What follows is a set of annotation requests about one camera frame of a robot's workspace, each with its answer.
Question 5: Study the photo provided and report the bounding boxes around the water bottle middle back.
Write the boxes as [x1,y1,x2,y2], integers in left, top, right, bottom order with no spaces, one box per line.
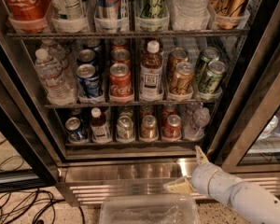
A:
[41,39,68,70]

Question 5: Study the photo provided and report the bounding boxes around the red coke can bottom shelf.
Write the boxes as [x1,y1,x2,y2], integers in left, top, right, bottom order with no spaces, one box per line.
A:
[162,114,182,138]

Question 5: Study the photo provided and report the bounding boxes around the top wire shelf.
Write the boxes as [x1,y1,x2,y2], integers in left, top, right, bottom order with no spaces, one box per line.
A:
[7,29,249,40]

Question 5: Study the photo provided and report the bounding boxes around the orange lacroix can front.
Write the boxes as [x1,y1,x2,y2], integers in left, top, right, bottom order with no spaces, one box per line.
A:
[169,62,194,95]

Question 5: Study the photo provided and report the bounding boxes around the black floor cables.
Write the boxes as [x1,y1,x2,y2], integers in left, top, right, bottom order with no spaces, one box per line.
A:
[0,138,87,224]

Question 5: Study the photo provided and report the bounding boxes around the large coca-cola bottle top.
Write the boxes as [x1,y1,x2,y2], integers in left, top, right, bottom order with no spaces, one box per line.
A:
[5,0,49,33]

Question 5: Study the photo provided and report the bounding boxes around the red bull can top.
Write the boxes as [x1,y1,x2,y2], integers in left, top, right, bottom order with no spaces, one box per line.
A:
[97,0,121,20]

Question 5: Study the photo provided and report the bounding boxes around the orange lacroix cans top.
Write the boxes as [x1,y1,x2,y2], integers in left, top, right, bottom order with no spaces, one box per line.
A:
[208,0,249,30]

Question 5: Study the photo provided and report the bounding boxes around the red coke can middle back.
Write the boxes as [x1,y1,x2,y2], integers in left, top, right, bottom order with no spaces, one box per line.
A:
[111,38,129,49]

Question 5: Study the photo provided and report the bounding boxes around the orange lacroix can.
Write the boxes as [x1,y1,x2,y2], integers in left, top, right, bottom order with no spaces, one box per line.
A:
[169,62,194,95]
[166,48,189,81]

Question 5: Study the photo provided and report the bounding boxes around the clear water bottle top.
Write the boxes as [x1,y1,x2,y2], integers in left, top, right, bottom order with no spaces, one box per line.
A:
[169,0,210,31]

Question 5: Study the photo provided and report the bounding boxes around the middle wire shelf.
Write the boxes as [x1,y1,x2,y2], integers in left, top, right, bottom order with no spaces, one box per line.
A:
[45,99,218,109]

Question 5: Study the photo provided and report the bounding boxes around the green lacroix can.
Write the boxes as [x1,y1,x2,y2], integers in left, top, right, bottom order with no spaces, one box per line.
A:
[198,61,227,93]
[136,0,166,19]
[195,47,219,82]

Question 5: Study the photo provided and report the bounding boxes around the green lacroix can back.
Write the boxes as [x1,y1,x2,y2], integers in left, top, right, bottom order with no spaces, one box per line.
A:
[195,47,219,82]

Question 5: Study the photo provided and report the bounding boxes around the water bottle bottom front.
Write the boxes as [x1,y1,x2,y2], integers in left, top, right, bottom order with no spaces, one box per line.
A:
[185,107,210,142]

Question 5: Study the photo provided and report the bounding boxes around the steel fridge bottom grille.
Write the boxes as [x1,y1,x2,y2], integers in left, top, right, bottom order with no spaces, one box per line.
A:
[56,152,280,206]

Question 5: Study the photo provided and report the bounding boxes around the fridge glass door right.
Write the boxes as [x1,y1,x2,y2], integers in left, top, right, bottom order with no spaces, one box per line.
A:
[216,25,280,175]

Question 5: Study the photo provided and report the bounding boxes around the silver green can bottom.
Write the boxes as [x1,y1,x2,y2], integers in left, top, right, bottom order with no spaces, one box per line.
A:
[117,116,134,140]

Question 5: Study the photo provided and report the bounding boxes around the brown tea bottle middle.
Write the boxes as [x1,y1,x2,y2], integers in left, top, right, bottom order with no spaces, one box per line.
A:
[140,40,163,100]

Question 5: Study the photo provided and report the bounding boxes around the sprite bottle top shelf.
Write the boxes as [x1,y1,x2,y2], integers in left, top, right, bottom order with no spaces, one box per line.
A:
[51,0,88,21]

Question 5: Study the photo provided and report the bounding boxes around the red coke can behind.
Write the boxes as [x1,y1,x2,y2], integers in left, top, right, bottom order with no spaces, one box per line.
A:
[161,104,177,122]

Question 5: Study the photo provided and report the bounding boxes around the orange can bottom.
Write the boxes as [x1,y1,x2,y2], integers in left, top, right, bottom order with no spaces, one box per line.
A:
[141,115,157,138]

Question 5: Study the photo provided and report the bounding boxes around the red coke can middle front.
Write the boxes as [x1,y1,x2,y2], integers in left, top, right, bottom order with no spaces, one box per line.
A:
[109,63,133,97]

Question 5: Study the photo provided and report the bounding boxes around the brown tea bottle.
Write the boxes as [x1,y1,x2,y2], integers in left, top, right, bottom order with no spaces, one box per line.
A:
[90,107,111,141]
[140,40,163,100]

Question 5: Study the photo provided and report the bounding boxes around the clear plastic bin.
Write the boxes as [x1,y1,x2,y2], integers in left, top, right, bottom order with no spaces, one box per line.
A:
[99,194,201,224]

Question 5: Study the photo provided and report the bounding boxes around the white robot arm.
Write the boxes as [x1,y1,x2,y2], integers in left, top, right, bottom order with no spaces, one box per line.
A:
[163,146,280,224]

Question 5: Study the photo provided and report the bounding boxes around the water bottle middle front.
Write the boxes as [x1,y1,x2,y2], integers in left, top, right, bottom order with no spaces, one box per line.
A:
[35,49,76,105]

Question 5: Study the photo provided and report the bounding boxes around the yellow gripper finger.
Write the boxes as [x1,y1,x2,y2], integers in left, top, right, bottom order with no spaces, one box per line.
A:
[163,176,194,194]
[195,146,208,165]

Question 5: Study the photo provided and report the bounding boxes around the blue pepsi can bottom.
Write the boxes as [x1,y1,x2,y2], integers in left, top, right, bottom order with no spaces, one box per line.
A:
[65,117,87,142]

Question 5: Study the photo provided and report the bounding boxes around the orange lacroix can back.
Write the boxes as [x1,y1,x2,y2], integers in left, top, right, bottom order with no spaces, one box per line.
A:
[166,48,189,81]

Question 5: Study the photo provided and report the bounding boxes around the wire shelf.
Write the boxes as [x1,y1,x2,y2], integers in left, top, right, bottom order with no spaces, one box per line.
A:
[7,29,249,40]
[45,99,218,109]

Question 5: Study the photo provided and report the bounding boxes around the blue pepsi can middle front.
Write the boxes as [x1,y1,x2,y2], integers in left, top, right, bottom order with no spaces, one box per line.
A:
[76,64,102,98]

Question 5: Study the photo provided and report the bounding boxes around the blue pepsi can middle back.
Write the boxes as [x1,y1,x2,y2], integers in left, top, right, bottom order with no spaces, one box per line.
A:
[83,38,102,56]

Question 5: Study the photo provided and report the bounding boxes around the blue pepsi can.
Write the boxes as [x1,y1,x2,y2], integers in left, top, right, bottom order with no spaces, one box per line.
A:
[77,49,96,65]
[65,117,87,142]
[76,64,102,98]
[83,38,102,56]

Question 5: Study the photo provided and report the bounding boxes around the green lacroix can top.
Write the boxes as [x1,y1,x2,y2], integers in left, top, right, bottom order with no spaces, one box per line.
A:
[136,0,166,19]

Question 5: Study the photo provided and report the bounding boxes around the fridge sliding door left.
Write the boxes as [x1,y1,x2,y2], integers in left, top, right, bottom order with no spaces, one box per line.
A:
[0,28,61,195]

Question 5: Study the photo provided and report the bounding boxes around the brown tea bottle bottom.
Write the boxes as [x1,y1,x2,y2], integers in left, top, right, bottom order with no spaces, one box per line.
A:
[90,107,111,141]

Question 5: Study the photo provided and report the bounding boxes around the green lacroix can front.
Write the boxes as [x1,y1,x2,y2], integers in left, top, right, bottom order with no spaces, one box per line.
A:
[198,61,227,93]

